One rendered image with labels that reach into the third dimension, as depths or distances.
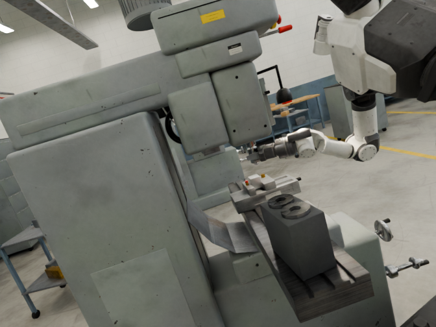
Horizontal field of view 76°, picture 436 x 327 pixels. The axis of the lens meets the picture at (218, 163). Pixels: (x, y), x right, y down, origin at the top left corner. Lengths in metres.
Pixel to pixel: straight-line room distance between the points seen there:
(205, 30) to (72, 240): 0.91
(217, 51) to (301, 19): 7.59
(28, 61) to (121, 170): 7.75
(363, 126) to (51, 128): 1.23
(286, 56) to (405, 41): 7.46
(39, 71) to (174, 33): 7.55
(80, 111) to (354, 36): 0.96
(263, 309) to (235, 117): 0.86
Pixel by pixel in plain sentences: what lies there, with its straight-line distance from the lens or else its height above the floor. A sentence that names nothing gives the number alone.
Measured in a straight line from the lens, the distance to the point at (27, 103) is 1.26.
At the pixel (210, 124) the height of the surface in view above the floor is 1.43.
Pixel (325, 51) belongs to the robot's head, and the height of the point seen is 1.57.
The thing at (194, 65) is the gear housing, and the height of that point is 1.67.
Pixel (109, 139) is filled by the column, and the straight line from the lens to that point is 1.04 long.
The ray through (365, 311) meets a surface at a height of 0.38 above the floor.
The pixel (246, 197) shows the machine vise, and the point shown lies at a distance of 1.44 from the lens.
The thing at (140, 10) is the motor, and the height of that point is 1.91.
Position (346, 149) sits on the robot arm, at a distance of 1.33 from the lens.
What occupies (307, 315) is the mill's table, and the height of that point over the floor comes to 0.88.
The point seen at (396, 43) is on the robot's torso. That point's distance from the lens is 0.93.
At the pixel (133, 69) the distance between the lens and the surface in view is 1.15.
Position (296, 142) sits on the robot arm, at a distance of 1.23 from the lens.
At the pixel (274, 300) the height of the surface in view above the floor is 0.60.
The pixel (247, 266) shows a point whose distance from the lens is 1.28.
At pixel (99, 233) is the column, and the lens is 1.15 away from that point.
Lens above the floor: 1.52
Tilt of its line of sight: 12 degrees down
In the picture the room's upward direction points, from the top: 18 degrees counter-clockwise
